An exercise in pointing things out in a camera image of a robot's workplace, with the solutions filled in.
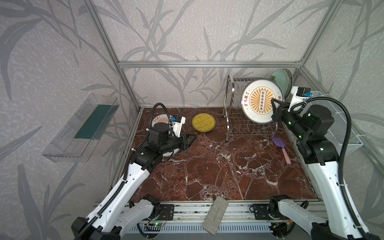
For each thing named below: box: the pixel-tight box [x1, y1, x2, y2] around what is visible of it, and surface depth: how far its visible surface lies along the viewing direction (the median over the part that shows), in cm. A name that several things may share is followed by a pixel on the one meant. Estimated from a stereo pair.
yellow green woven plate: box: [192, 113, 216, 132], surface depth 113 cm
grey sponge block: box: [202, 195, 229, 236], surface depth 72 cm
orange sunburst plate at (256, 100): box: [241, 78, 285, 124], surface depth 67 cm
